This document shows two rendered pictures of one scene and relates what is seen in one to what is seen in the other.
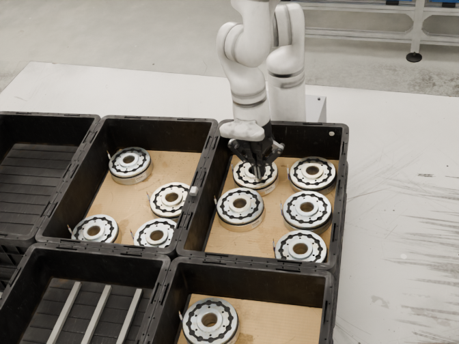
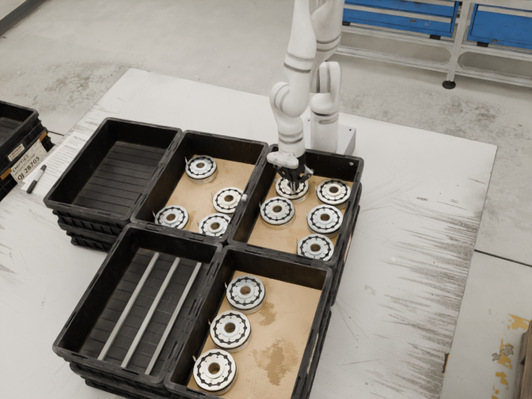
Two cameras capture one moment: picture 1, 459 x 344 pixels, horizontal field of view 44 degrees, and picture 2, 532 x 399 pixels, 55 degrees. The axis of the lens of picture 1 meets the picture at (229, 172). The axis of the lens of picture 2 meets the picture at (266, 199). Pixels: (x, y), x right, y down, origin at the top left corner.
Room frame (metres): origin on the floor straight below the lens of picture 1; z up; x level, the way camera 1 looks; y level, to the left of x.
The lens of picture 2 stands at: (-0.13, -0.07, 2.05)
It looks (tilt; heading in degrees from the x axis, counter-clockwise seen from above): 49 degrees down; 5
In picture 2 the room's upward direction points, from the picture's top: 8 degrees counter-clockwise
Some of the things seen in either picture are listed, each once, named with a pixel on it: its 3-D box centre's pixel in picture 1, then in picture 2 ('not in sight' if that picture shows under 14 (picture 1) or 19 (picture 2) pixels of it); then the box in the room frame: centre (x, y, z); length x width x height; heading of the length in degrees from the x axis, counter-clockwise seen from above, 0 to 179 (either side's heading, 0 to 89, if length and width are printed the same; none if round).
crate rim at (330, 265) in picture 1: (269, 187); (298, 200); (0.81, -0.08, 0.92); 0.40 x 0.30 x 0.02; 161
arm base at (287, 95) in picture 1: (287, 95); (324, 127); (1.15, -0.18, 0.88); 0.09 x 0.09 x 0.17; 68
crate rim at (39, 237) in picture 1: (134, 178); (203, 182); (0.91, 0.21, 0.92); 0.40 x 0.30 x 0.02; 161
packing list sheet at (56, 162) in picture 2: not in sight; (67, 164); (1.26, 0.79, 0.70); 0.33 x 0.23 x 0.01; 155
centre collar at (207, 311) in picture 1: (209, 320); (245, 290); (0.56, 0.08, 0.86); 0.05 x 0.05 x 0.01
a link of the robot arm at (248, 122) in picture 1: (247, 111); (288, 145); (0.90, -0.06, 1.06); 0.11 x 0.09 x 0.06; 153
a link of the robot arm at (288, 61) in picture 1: (284, 40); (324, 88); (1.16, -0.18, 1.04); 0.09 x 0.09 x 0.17; 89
